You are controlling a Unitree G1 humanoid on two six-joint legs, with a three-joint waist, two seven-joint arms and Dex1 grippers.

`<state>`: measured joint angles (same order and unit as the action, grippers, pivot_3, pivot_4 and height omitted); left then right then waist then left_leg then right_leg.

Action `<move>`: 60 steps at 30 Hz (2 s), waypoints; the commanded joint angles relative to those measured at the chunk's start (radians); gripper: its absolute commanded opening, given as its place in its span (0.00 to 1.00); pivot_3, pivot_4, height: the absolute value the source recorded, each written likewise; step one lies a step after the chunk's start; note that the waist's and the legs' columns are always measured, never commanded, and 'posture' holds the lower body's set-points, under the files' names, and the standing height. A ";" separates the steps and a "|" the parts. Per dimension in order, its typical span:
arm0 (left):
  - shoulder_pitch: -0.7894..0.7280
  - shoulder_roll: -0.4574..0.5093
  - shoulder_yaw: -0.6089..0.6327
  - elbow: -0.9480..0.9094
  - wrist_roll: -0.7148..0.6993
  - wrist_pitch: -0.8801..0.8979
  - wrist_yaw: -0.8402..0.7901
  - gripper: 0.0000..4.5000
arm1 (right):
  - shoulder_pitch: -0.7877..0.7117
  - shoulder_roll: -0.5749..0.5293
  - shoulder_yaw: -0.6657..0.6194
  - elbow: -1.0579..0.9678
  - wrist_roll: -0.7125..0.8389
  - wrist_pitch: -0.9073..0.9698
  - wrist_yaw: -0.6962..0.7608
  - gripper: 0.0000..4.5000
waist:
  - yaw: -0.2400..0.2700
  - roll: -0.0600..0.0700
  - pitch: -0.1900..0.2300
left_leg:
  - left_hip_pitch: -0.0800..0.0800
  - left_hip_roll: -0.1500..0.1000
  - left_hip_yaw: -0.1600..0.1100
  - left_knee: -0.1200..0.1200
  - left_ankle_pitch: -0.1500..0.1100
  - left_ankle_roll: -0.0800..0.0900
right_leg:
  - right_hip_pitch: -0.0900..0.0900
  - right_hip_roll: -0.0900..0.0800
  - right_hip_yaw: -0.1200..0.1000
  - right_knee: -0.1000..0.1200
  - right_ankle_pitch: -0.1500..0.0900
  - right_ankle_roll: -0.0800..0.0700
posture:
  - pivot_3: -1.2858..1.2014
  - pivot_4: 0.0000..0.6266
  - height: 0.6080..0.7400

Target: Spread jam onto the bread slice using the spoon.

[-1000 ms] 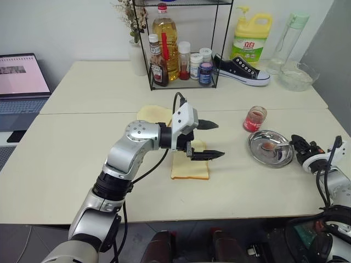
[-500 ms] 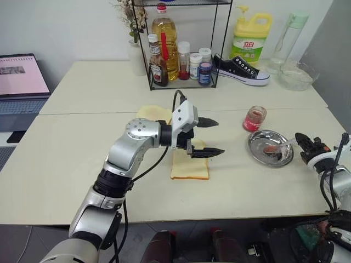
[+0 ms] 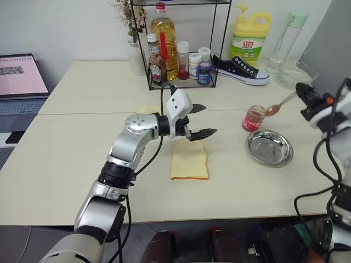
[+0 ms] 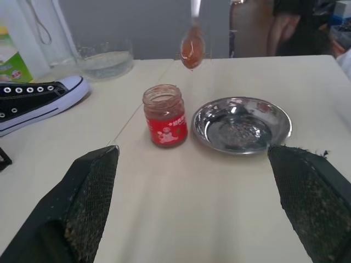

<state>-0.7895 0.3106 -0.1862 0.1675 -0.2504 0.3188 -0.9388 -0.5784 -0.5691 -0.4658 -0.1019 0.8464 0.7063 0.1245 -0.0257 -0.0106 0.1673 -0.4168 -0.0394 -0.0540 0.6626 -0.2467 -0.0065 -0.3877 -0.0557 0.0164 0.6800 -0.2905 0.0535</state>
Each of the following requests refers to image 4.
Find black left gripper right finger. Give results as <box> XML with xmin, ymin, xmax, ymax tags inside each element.
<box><xmin>267</xmin><ymin>144</ymin><xmax>351</xmax><ymax>263</ymax></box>

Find person in dark clothes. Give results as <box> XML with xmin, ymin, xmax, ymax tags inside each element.
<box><xmin>267</xmin><ymin>0</ymin><xmax>338</xmax><ymax>57</ymax></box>

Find clear glass bowl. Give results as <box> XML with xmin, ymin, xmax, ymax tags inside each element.
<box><xmin>73</xmin><ymin>38</ymin><xmax>134</xmax><ymax>82</ymax></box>

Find round stainless steel plate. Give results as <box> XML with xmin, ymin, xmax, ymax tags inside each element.
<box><xmin>191</xmin><ymin>96</ymin><xmax>293</xmax><ymax>156</ymax></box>

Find glass jam jar red label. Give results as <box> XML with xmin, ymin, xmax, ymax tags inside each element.
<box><xmin>142</xmin><ymin>84</ymin><xmax>189</xmax><ymax>149</ymax></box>

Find small black object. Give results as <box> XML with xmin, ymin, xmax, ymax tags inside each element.
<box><xmin>0</xmin><ymin>147</ymin><xmax>13</xmax><ymax>172</ymax></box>

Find blue storage crates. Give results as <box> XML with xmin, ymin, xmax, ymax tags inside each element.
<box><xmin>329</xmin><ymin>0</ymin><xmax>351</xmax><ymax>53</ymax></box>

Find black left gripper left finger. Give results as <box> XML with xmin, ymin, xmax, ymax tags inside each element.
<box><xmin>0</xmin><ymin>145</ymin><xmax>121</xmax><ymax>263</ymax></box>

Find black and white canvas sneaker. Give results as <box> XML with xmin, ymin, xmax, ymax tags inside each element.
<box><xmin>0</xmin><ymin>76</ymin><xmax>92</xmax><ymax>138</ymax></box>

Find spoon with red jam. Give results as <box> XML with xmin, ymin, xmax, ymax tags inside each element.
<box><xmin>180</xmin><ymin>0</ymin><xmax>206</xmax><ymax>71</ymax></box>

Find green and white carton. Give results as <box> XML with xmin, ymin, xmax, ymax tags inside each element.
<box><xmin>0</xmin><ymin>19</ymin><xmax>34</xmax><ymax>83</ymax></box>

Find white frame with cord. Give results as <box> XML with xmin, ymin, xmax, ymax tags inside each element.
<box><xmin>10</xmin><ymin>0</ymin><xmax>82</xmax><ymax>69</ymax></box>

